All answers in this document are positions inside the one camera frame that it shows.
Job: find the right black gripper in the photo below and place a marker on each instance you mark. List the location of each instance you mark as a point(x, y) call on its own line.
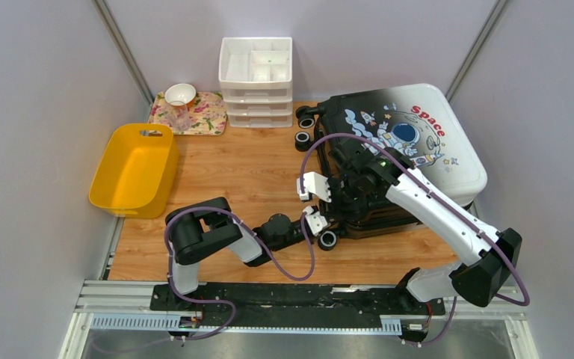
point(347, 212)

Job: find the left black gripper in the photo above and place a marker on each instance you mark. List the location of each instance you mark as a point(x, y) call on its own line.
point(313, 238)

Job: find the white black space suitcase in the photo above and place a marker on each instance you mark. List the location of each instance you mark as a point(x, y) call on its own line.
point(415, 120)

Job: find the yellow plastic basket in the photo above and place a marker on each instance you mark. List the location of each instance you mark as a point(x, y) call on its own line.
point(136, 172)

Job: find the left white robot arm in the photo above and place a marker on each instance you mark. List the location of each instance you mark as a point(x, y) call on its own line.
point(194, 233)

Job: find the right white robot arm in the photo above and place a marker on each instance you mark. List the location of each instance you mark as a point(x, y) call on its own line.
point(487, 257)

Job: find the floral serving tray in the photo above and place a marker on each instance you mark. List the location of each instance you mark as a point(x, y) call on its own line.
point(207, 111)

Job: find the white plastic drawer organizer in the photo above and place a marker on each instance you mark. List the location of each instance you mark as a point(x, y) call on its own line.
point(256, 81)

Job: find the clear drinking glass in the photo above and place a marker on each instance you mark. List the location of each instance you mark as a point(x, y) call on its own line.
point(180, 119)

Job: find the white orange bowl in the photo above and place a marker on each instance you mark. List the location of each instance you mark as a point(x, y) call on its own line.
point(180, 95)

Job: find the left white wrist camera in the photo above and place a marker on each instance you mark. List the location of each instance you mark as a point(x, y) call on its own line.
point(315, 221)

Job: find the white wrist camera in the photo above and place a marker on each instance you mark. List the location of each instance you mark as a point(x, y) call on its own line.
point(315, 221)
point(312, 184)

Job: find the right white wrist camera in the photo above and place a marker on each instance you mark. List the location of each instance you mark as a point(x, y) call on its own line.
point(312, 184)

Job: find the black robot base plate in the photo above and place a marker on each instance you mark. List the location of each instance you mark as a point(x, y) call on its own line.
point(306, 306)

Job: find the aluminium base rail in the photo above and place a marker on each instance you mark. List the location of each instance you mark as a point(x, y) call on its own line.
point(109, 305)

